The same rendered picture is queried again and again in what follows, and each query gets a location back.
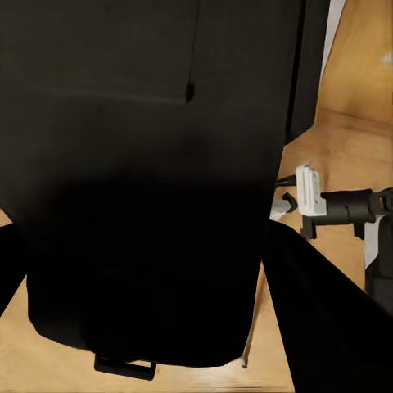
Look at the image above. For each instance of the digital camera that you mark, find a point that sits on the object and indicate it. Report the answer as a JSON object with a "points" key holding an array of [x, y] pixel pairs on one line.
{"points": [[140, 145]]}

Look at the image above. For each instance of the camera tripod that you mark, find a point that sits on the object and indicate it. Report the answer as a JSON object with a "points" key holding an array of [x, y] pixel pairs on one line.
{"points": [[280, 207]]}

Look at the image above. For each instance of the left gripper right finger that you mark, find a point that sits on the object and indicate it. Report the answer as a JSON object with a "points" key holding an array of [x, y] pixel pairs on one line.
{"points": [[337, 338]]}

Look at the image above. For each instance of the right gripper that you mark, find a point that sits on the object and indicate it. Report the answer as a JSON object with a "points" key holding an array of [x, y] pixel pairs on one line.
{"points": [[337, 210]]}

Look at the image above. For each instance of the door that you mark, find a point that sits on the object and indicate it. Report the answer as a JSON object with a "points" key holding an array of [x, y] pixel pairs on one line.
{"points": [[358, 77]]}

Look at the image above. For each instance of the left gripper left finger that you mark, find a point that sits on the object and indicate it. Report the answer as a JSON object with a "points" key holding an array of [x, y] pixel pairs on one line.
{"points": [[14, 254]]}

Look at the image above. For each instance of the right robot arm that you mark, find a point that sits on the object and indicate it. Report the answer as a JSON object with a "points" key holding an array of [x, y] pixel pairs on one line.
{"points": [[334, 208]]}

